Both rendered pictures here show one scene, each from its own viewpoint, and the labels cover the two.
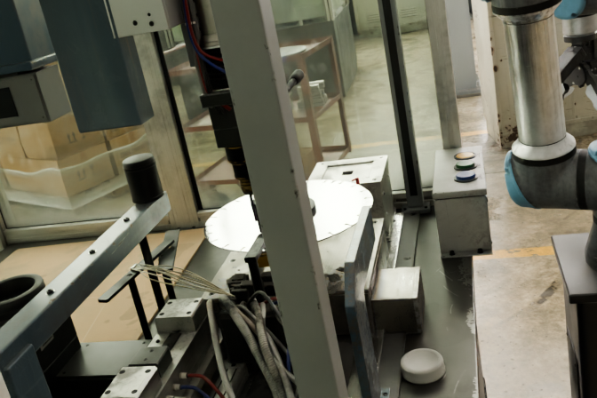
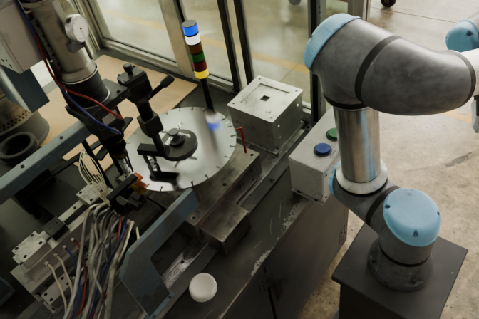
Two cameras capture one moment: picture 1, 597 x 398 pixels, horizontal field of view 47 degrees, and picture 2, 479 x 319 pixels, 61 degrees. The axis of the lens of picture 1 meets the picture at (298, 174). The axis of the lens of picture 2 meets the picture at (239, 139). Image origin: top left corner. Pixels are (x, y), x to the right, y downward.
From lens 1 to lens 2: 84 cm
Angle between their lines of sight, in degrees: 35
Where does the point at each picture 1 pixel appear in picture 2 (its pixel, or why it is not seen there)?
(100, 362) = (55, 199)
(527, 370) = not seen: hidden behind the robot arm
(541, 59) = (351, 134)
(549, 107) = (357, 164)
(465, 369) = (223, 302)
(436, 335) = (232, 263)
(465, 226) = (307, 184)
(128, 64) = (13, 78)
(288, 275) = not seen: outside the picture
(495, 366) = not seen: hidden behind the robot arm
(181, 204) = (184, 63)
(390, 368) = (187, 277)
